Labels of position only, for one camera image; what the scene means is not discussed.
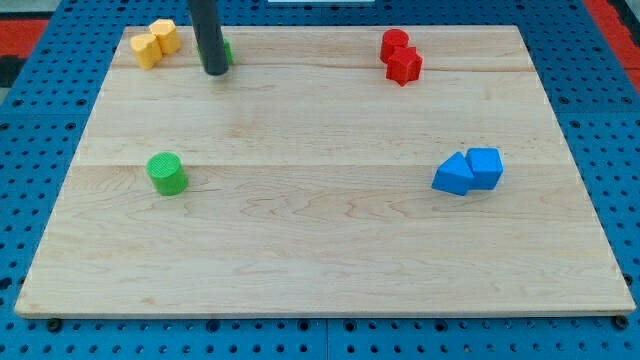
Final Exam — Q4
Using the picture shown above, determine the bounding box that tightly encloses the red star block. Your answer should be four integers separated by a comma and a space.
386, 47, 423, 86

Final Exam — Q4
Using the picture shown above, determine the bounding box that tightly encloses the yellow hexagon block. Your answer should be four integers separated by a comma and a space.
149, 19, 181, 54

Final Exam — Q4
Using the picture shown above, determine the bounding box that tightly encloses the blue triangle block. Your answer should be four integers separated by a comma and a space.
431, 152, 474, 196

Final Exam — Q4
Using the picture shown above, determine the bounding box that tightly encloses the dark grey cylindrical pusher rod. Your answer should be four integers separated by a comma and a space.
187, 0, 229, 76

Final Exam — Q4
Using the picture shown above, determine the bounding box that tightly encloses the blue cube block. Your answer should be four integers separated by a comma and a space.
465, 148, 504, 190

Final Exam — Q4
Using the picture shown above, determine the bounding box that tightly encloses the red cylinder block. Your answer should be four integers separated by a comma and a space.
379, 28, 410, 63

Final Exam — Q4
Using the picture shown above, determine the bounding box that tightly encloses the green star block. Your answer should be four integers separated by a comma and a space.
199, 39, 234, 65

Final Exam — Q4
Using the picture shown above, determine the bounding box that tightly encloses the light wooden board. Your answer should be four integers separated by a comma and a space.
15, 26, 636, 319

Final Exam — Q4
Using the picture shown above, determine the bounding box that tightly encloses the green cylinder block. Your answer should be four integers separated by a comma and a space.
146, 152, 188, 196

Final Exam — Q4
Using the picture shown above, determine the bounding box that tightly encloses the yellow heart block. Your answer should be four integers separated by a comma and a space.
130, 33, 163, 70

